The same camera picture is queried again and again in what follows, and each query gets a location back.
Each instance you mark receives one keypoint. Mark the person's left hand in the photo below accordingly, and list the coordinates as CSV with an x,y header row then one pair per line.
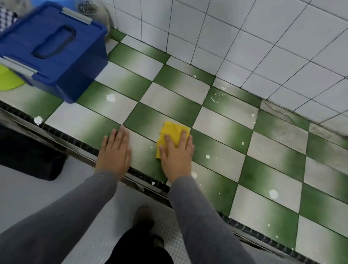
x,y
115,155

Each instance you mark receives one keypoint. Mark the blue plastic box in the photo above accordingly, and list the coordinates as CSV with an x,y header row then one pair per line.
x,y
48,48

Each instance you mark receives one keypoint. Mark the person's right forearm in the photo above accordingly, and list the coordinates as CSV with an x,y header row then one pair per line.
x,y
217,240

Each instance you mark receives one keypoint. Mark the glass jar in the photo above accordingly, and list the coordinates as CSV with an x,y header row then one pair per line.
x,y
94,10

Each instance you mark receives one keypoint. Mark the person's black shoe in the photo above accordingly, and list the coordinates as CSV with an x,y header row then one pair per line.
x,y
158,241
144,218

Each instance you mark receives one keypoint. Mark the person's right hand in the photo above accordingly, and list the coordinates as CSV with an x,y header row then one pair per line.
x,y
175,159

